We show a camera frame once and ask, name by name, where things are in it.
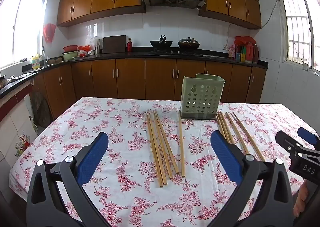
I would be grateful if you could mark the red and white bag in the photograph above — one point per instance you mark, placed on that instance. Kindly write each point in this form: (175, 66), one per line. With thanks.
(83, 51)

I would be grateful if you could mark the black wok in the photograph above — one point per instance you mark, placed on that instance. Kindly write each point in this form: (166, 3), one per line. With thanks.
(161, 42)

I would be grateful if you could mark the row of condiment bottles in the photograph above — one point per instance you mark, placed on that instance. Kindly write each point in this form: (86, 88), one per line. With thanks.
(247, 53)

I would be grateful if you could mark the green perforated utensil holder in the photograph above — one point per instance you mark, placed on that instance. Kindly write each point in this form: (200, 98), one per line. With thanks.
(202, 83)

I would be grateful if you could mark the barred window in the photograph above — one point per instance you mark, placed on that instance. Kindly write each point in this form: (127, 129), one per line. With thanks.
(297, 29)

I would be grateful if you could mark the sink faucet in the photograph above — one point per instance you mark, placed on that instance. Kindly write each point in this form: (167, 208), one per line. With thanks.
(44, 54)

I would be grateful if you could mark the green basin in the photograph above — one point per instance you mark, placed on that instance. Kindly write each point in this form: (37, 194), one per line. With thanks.
(70, 56)

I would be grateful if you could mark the yellow detergent bottle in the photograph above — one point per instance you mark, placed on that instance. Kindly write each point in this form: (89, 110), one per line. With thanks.
(36, 62)

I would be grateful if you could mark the person's right hand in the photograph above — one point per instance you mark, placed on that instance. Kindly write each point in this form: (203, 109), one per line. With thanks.
(300, 199)

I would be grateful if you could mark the hanging red plastic bag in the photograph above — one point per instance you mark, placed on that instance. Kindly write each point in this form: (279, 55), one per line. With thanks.
(49, 32)

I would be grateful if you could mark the pink floral tablecloth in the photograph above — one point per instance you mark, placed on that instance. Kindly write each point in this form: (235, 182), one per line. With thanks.
(120, 127)

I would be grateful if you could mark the pan with metal lid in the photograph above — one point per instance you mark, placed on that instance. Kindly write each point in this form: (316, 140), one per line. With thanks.
(188, 43)

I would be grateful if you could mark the brown patterned sack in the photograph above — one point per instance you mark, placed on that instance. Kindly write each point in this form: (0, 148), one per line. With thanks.
(40, 107)

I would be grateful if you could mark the red bag behind bottles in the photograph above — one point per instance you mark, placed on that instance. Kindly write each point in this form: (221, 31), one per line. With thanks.
(245, 40)

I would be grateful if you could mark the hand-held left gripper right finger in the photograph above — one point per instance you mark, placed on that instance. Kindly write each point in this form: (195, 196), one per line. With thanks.
(225, 154)

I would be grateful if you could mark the dark cutting board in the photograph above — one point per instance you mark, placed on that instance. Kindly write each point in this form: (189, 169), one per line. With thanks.
(113, 44)

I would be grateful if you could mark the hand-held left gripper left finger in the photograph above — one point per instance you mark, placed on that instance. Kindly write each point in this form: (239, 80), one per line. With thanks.
(93, 157)

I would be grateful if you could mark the red basin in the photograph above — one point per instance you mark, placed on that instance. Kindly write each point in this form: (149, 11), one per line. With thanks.
(70, 48)

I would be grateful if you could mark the black kitchen countertop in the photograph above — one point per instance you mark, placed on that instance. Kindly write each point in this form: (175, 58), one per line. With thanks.
(112, 55)

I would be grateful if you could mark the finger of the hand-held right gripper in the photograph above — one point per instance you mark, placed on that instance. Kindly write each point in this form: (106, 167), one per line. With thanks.
(287, 142)
(308, 135)

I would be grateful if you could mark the window beside sink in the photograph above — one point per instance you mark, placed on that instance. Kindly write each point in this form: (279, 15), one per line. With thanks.
(25, 27)

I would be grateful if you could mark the red bottle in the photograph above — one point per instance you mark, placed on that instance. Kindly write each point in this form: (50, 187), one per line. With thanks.
(129, 46)

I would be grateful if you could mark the steel canister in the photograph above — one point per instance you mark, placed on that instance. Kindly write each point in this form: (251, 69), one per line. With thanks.
(97, 49)

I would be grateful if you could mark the wooden base cabinets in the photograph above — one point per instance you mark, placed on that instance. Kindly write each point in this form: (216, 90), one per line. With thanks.
(130, 77)

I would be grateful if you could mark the gas stove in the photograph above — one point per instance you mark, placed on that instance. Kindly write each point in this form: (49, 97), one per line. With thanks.
(175, 52)

